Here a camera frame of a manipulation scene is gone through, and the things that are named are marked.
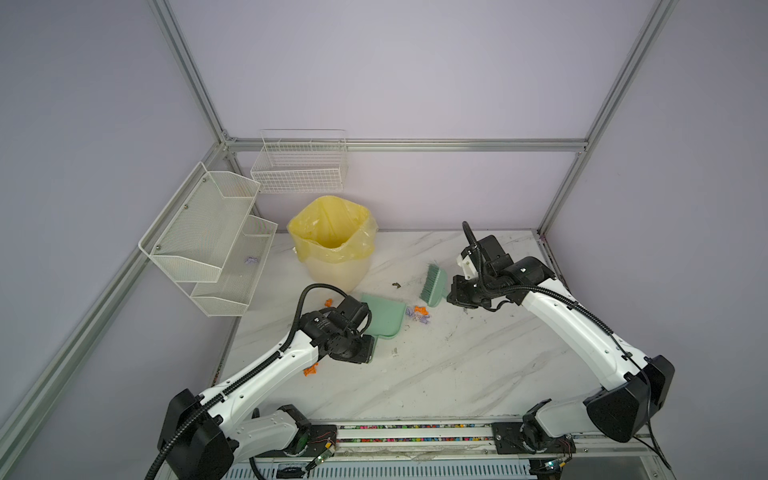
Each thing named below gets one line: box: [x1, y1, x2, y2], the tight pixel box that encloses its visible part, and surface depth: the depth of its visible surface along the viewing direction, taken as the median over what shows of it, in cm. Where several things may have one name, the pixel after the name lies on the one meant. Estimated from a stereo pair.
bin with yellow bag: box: [287, 195, 379, 295], surface depth 92 cm
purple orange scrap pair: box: [406, 306, 431, 324], surface depth 98 cm
